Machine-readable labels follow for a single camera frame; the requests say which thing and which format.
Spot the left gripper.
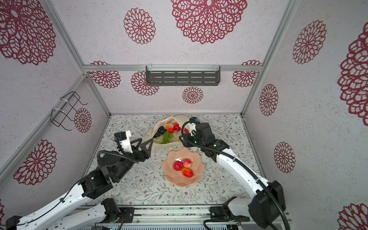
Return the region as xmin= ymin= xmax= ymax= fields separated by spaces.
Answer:
xmin=113 ymin=137 xmax=152 ymax=182

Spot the cream plastic fruit bag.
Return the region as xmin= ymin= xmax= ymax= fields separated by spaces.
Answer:
xmin=146 ymin=116 xmax=189 ymax=149

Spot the red yellow mango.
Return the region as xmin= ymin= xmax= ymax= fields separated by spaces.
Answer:
xmin=182 ymin=168 xmax=194 ymax=178

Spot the red yellow peach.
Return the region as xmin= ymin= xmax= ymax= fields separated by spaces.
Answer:
xmin=183 ymin=159 xmax=192 ymax=168

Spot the red cherry fruit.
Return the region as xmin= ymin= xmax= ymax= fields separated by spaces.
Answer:
xmin=166 ymin=126 xmax=174 ymax=134

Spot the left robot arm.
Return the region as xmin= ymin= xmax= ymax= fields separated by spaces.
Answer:
xmin=1 ymin=137 xmax=153 ymax=230

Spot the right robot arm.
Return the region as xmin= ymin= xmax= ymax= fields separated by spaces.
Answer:
xmin=179 ymin=117 xmax=290 ymax=230

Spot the dark blue grape bunch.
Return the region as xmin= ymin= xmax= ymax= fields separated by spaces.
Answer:
xmin=153 ymin=126 xmax=167 ymax=139

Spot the green grape bunch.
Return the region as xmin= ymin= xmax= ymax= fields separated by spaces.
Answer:
xmin=162 ymin=132 xmax=173 ymax=144

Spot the pink scalloped bowl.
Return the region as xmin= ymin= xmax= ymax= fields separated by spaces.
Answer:
xmin=163 ymin=148 xmax=205 ymax=187

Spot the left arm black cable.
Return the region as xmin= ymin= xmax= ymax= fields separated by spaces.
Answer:
xmin=96 ymin=150 xmax=140 ymax=167

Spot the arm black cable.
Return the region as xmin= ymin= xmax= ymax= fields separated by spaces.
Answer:
xmin=96 ymin=150 xmax=140 ymax=167
xmin=180 ymin=120 xmax=291 ymax=230

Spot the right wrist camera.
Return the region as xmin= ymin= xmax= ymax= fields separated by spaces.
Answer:
xmin=188 ymin=117 xmax=199 ymax=136

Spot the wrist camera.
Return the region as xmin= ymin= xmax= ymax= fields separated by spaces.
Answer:
xmin=188 ymin=117 xmax=199 ymax=136
xmin=114 ymin=130 xmax=133 ymax=154

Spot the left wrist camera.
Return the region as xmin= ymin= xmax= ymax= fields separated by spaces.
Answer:
xmin=114 ymin=130 xmax=133 ymax=154

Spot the grey wall shelf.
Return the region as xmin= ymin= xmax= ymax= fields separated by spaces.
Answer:
xmin=145 ymin=66 xmax=221 ymax=86

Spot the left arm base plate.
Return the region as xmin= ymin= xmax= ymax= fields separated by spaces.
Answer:
xmin=101 ymin=198 xmax=135 ymax=223

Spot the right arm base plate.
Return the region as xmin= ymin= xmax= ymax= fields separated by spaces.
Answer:
xmin=209 ymin=196 xmax=250 ymax=222

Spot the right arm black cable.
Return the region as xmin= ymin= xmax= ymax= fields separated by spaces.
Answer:
xmin=180 ymin=120 xmax=291 ymax=230

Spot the black wire wall rack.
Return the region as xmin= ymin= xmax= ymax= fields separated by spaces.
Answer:
xmin=49 ymin=91 xmax=87 ymax=131

